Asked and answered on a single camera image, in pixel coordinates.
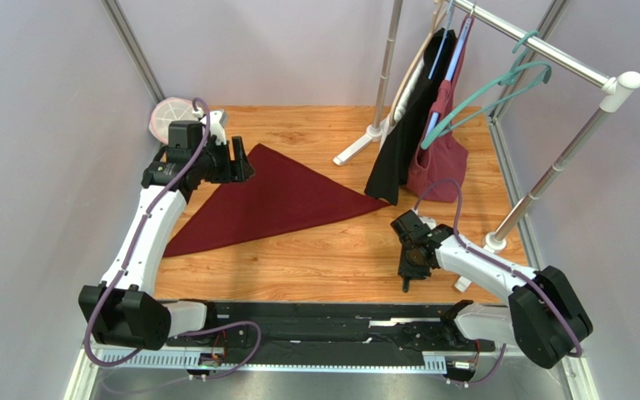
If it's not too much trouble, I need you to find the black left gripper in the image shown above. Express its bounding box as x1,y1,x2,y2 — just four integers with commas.
192,136,255,184

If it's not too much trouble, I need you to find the dark red cloth napkin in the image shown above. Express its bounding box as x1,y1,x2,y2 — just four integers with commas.
163,144,387,258

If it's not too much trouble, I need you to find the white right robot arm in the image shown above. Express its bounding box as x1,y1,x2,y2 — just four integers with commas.
391,210,594,369

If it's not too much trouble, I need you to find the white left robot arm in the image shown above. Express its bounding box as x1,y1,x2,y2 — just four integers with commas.
78,133,254,352

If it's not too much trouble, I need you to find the dark red hanging garment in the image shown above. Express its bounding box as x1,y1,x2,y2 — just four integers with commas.
406,15,475,203

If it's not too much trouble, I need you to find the black hanging garment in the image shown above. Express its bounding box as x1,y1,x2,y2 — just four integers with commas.
364,28,457,206

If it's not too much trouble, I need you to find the round pink mesh laundry bag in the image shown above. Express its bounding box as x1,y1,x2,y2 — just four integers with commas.
148,97,198,144

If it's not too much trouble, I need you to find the white hanging towel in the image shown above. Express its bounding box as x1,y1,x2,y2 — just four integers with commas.
380,60,424,147

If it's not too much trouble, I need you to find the silver clothes rack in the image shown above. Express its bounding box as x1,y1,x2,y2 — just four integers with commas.
332,0,640,293

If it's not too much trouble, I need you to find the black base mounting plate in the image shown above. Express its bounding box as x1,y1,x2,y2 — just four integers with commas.
167,302,500,368

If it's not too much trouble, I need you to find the teal plastic hanger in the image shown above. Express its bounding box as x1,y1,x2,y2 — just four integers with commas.
421,28,553,151

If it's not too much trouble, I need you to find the blue plastic hanger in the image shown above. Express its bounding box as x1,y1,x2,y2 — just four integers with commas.
424,1,473,147

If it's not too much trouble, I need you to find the wooden hanger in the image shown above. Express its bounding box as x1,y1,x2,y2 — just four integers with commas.
387,1,448,133

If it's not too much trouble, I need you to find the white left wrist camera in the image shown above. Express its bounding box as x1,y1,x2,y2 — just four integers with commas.
207,109,228,145

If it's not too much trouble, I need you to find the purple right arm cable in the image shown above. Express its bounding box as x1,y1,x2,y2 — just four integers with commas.
412,178,584,388

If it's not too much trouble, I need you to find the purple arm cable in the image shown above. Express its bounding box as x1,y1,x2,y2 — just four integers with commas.
412,178,584,388
82,97,263,382

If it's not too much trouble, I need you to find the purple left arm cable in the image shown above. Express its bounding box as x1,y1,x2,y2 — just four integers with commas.
82,97,263,382

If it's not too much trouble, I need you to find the aluminium frame rail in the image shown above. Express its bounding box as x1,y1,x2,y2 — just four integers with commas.
63,311,598,400

